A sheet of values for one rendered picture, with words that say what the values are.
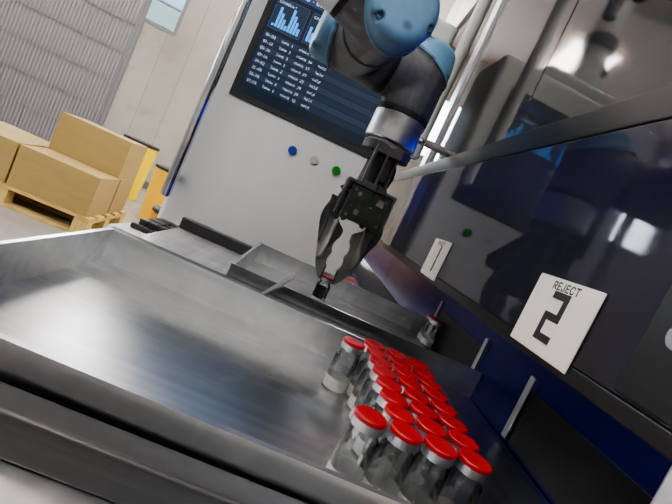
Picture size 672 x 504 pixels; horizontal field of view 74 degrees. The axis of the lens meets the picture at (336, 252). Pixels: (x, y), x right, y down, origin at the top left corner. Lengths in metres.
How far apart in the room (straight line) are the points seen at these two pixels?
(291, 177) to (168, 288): 0.71
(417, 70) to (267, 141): 0.60
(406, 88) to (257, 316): 0.36
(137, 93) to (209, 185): 6.94
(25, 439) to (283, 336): 0.29
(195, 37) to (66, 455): 7.95
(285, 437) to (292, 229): 0.87
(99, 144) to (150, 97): 3.78
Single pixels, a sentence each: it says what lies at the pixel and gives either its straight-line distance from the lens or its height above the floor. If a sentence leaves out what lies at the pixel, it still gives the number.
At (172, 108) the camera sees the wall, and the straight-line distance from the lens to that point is 7.95.
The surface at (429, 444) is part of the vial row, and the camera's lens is 0.28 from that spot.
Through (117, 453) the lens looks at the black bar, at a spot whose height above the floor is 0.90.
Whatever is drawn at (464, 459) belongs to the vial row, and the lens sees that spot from 0.29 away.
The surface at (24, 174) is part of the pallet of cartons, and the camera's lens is 4.11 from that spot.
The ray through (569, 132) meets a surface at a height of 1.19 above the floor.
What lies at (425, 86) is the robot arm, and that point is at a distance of 0.65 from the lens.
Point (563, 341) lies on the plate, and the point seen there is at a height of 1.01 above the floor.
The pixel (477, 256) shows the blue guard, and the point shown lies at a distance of 0.55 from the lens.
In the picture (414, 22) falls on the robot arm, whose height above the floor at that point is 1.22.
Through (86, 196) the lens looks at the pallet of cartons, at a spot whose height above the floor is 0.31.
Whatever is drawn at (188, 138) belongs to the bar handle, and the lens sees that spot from 1.15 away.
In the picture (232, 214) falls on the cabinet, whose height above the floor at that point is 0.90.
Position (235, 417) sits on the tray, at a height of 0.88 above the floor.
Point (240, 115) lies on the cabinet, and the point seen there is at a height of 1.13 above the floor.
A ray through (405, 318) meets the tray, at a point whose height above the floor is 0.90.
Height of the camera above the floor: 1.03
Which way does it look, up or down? 5 degrees down
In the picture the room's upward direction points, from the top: 25 degrees clockwise
